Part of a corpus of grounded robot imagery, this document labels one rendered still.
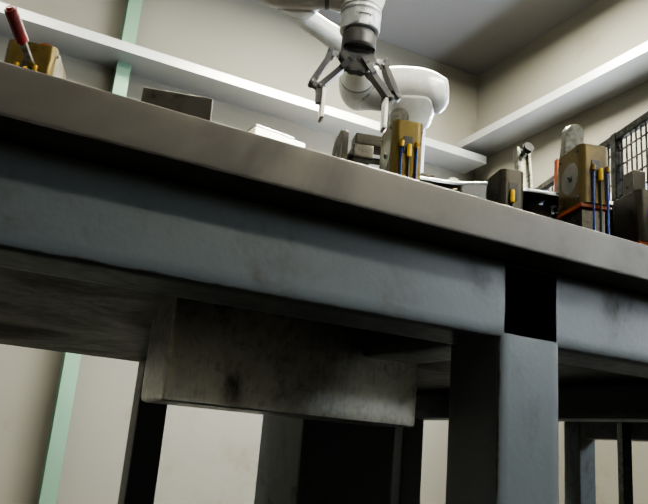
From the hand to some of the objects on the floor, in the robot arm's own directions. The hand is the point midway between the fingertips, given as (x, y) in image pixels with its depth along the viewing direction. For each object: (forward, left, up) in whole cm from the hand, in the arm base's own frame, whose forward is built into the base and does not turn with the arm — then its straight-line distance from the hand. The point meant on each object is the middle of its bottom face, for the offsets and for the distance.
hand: (352, 120), depth 152 cm
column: (-69, +31, -119) cm, 141 cm away
